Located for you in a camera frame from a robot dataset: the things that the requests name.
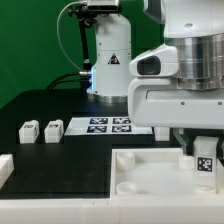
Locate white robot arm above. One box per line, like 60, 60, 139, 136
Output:
87, 0, 224, 157

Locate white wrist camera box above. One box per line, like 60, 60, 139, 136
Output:
129, 44, 179, 78

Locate grey cable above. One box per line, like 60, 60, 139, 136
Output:
56, 1, 88, 72

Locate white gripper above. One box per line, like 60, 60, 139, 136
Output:
128, 78, 224, 160

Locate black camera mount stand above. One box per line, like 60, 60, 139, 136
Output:
68, 0, 121, 71

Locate black base cables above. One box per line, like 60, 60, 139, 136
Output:
46, 72, 92, 90

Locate white square tabletop part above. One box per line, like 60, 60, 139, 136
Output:
110, 148, 224, 197

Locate white tag sheet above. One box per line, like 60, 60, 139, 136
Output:
65, 117, 153, 136

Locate white obstacle fence wall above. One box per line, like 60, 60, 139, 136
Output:
0, 153, 224, 224

